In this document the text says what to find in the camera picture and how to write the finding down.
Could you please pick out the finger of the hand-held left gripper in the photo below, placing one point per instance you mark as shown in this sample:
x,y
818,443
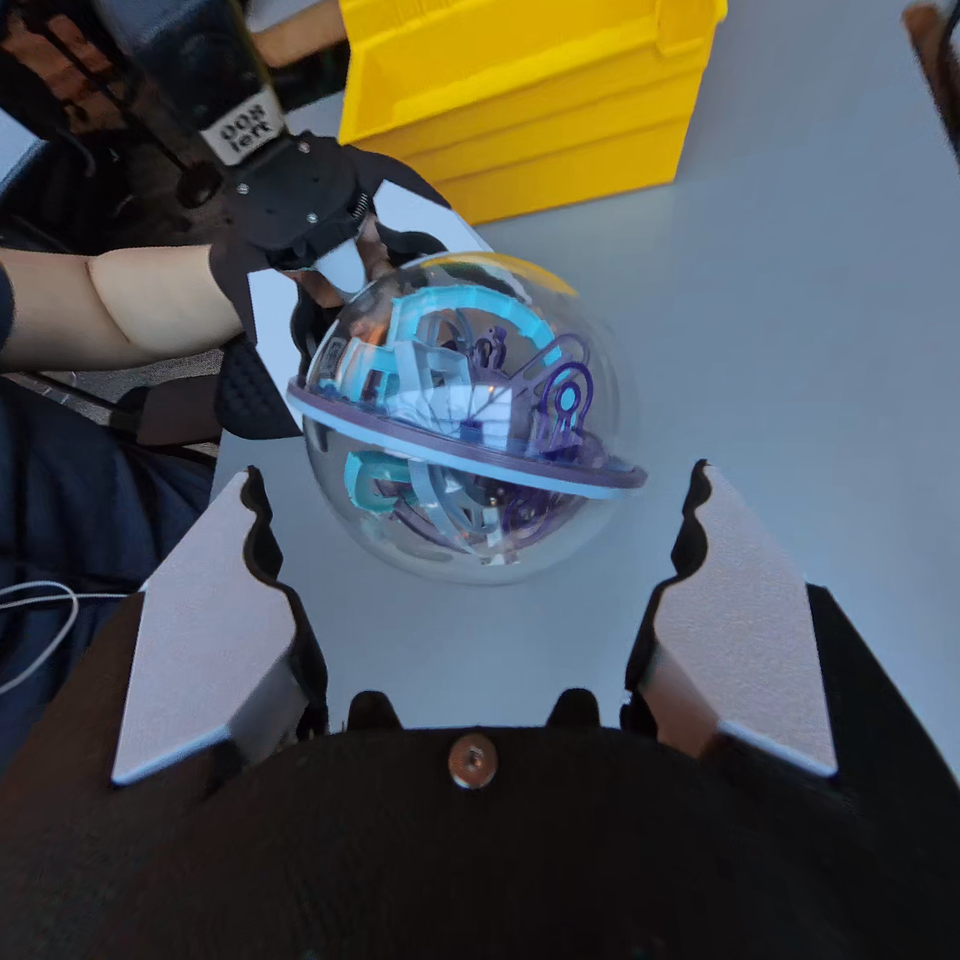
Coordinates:
x,y
270,307
427,225

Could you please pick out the clear plastic maze ball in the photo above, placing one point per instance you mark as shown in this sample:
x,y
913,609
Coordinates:
x,y
465,420

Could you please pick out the black wrist band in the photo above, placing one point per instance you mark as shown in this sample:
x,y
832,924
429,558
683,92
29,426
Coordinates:
x,y
4,307

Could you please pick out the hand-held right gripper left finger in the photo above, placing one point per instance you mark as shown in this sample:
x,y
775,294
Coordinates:
x,y
202,652

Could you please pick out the yellow plastic bin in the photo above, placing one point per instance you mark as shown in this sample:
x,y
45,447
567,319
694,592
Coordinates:
x,y
540,90

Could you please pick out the wooden edged office desk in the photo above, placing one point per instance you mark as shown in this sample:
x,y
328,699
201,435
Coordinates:
x,y
300,41

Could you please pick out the person's left forearm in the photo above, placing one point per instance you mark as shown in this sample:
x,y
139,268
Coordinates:
x,y
135,307

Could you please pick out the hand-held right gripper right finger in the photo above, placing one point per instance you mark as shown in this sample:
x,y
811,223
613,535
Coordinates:
x,y
742,645

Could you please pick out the person's blue jeans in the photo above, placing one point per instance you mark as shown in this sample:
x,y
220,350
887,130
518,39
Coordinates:
x,y
75,487

